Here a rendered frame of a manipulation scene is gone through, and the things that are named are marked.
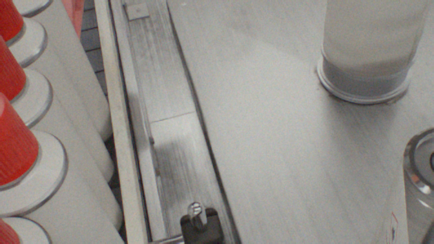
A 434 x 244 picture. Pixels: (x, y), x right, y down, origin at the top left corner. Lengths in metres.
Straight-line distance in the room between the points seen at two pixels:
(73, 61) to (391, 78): 0.27
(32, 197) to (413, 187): 0.17
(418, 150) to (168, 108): 0.37
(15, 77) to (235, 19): 0.33
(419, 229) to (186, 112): 0.36
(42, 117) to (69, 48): 0.11
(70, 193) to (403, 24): 0.28
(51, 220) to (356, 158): 0.27
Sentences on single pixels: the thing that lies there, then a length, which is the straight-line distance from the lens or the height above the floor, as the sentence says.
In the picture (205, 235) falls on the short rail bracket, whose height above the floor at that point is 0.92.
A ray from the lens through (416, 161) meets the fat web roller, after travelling 0.20.
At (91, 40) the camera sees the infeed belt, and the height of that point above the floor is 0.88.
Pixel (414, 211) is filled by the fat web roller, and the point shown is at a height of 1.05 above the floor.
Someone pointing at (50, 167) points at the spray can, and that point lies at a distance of 0.24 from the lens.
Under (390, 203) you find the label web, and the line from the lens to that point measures 0.22.
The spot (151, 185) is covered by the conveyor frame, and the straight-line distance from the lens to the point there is 0.42.
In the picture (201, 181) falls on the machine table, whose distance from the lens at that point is 0.47.
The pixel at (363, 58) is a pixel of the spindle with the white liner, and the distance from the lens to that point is 0.42.
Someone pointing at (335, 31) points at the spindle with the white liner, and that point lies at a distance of 0.42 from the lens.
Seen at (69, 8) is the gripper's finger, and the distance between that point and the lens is 0.43.
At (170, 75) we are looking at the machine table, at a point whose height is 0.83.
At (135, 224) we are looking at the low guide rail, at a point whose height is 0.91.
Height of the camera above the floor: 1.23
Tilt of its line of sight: 51 degrees down
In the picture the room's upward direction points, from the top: 10 degrees counter-clockwise
